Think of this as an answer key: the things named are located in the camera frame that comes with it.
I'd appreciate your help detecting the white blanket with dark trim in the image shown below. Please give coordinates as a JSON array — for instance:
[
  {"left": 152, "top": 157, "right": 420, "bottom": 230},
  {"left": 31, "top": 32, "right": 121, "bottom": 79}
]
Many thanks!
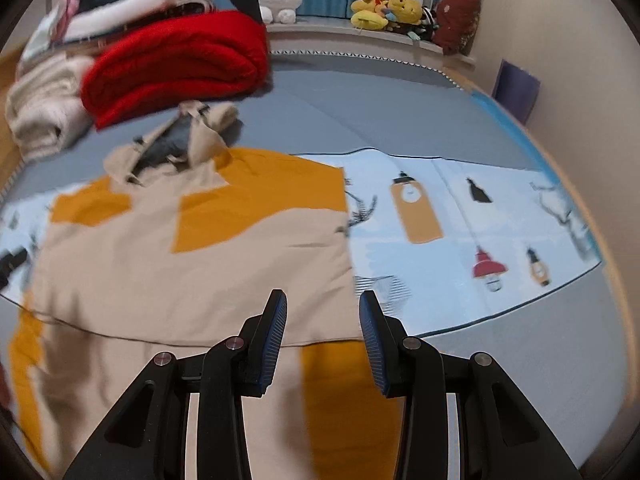
[{"left": 65, "top": 0, "right": 221, "bottom": 43}]

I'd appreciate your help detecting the black and white striped plush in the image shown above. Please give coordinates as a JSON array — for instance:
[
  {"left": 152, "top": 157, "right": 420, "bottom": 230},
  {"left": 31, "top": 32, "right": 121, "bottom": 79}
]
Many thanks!
[{"left": 407, "top": 7, "right": 438, "bottom": 41}]

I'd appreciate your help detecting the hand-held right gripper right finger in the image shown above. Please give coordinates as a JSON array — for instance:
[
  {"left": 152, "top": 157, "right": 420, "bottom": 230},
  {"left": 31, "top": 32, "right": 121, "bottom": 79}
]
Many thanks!
[{"left": 359, "top": 290, "right": 583, "bottom": 480}]

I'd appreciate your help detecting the white window ledge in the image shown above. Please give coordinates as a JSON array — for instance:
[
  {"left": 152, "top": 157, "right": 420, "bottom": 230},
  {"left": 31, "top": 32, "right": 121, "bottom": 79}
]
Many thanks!
[{"left": 265, "top": 14, "right": 477, "bottom": 67}]

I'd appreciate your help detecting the red folded blanket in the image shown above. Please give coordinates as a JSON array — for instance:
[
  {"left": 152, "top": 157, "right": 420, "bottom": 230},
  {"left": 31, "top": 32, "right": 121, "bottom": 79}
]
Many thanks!
[{"left": 81, "top": 11, "right": 271, "bottom": 131}]

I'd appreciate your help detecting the white folded cloth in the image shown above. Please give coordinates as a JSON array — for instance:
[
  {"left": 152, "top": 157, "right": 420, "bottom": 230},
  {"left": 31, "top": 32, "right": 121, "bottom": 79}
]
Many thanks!
[{"left": 20, "top": 7, "right": 76, "bottom": 58}]

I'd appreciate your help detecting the light blue printed sheet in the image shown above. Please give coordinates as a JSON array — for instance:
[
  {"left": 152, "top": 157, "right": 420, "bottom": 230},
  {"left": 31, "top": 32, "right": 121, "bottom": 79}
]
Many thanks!
[{"left": 0, "top": 147, "right": 603, "bottom": 338}]

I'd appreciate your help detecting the beige and yellow hooded jacket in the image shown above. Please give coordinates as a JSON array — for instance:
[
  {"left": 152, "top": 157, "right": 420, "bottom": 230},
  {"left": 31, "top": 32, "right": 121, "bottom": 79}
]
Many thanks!
[{"left": 10, "top": 101, "right": 401, "bottom": 480}]

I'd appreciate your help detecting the purple bag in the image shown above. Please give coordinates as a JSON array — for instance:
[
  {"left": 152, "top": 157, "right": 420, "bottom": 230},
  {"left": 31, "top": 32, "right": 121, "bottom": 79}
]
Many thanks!
[{"left": 491, "top": 58, "right": 541, "bottom": 126}]

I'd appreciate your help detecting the yellow plush toy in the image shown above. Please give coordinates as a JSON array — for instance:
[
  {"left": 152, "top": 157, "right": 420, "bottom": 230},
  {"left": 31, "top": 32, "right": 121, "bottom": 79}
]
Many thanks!
[
  {"left": 350, "top": 0, "right": 393, "bottom": 31},
  {"left": 387, "top": 0, "right": 423, "bottom": 26}
]

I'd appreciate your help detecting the wooden headboard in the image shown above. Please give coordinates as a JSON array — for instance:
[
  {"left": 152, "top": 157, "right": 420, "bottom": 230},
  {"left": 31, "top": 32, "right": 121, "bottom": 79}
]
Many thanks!
[{"left": 0, "top": 50, "right": 23, "bottom": 196}]

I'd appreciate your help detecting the pink cloth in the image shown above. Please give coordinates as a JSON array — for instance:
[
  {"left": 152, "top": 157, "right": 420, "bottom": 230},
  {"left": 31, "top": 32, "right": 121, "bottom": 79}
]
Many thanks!
[{"left": 60, "top": 0, "right": 81, "bottom": 36}]

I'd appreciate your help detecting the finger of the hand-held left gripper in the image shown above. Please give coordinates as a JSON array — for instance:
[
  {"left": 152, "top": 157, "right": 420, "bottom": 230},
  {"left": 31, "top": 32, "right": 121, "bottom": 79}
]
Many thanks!
[{"left": 0, "top": 246, "right": 28, "bottom": 288}]

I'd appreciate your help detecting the dark red cushion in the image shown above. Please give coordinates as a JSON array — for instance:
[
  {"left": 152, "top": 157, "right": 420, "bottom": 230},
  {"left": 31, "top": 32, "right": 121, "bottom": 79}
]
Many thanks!
[{"left": 431, "top": 0, "right": 482, "bottom": 57}]

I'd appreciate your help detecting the grey bed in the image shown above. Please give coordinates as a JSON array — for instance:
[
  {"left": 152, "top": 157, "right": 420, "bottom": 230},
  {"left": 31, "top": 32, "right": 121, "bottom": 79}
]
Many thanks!
[{"left": 0, "top": 52, "right": 631, "bottom": 471}]

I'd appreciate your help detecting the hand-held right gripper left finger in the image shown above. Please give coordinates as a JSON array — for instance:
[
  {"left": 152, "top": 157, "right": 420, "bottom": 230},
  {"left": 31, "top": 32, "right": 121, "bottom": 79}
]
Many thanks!
[{"left": 62, "top": 288, "right": 289, "bottom": 480}]

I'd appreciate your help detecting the cream folded quilt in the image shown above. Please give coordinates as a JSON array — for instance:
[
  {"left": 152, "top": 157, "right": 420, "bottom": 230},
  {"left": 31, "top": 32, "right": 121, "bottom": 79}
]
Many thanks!
[{"left": 5, "top": 52, "right": 98, "bottom": 161}]

